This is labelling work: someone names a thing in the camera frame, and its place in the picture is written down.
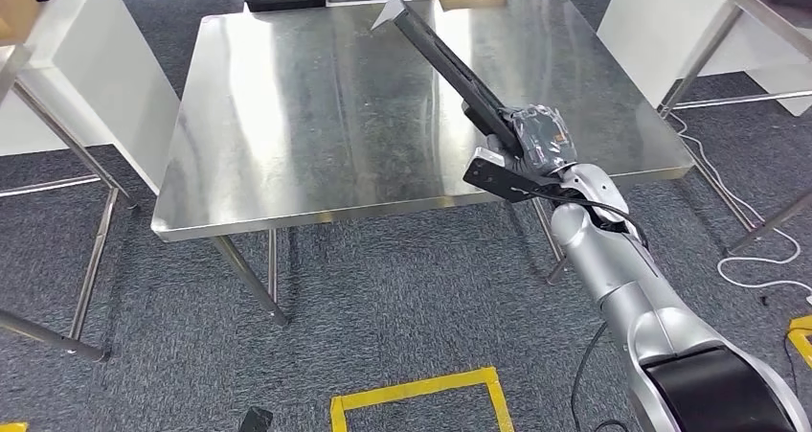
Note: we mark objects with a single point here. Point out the black plastic panel part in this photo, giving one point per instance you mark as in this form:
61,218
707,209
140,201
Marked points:
444,61

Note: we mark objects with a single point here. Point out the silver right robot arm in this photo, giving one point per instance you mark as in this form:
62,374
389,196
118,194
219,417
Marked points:
602,251

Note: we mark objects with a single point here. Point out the stainless steel workbench table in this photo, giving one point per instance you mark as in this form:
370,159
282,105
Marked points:
317,131

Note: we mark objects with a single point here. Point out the yellow floor tape square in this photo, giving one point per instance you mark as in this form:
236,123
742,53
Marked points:
802,340
412,386

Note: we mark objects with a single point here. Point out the grey left robot foot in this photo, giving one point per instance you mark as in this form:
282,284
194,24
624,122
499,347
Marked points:
255,421

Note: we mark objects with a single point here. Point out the white cabinet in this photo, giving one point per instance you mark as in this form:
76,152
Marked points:
647,23
95,86

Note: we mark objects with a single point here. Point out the cardboard box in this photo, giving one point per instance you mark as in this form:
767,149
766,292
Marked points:
16,10

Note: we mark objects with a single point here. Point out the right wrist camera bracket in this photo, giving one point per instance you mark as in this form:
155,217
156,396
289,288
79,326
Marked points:
501,181

